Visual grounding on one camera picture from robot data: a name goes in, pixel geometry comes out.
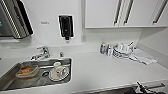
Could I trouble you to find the narrow white drawer unit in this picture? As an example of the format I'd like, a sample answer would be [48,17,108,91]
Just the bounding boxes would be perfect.
[146,81,168,94]

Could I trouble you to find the small clear bottle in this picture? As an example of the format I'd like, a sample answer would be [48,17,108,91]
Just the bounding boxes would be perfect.
[106,44,114,57]

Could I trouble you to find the dish soap bottle yellow cap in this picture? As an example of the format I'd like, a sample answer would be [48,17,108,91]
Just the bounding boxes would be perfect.
[99,41,108,56]

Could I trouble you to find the white cup red print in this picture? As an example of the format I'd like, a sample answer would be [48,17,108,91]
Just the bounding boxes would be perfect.
[48,61,70,82]

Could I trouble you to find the small chrome sink knob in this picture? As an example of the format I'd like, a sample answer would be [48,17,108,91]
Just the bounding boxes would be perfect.
[59,51,64,58]

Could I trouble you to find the black soap dispenser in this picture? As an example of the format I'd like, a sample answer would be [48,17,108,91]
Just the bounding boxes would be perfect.
[58,14,74,41]

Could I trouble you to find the chrome sink faucet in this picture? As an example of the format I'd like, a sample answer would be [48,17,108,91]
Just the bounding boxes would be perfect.
[30,45,51,62]

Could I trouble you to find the orange food container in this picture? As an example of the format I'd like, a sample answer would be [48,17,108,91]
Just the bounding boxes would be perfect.
[15,64,40,79]

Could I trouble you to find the stainless steel sink basin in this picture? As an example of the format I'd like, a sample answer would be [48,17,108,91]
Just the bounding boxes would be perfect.
[0,57,73,93]

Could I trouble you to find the steel paper towel dispenser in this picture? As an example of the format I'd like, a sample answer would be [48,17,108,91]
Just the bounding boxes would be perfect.
[0,0,34,40]

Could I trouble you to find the white wall outlet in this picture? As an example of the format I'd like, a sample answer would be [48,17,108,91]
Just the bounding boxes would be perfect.
[81,34,88,43]

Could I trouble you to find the white wall cabinet three doors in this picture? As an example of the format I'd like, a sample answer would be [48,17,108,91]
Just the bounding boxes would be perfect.
[84,0,168,29]

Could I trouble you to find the small grey wall label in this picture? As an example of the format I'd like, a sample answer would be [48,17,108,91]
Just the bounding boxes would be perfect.
[40,21,50,25]

